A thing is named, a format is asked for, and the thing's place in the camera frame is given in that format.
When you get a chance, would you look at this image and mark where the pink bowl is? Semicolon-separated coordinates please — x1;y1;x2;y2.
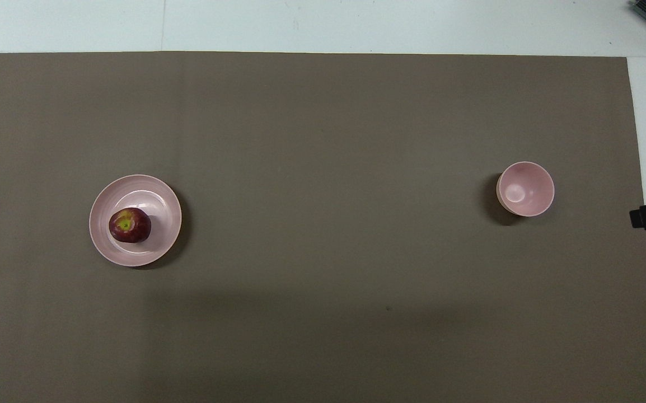
496;161;555;218

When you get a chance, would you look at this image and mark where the red apple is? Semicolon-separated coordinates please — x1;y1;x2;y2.
109;207;152;244

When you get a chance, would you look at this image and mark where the pink plate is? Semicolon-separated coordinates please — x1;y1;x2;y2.
89;174;182;268

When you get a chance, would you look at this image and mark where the brown table mat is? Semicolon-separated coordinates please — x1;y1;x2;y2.
0;51;646;403

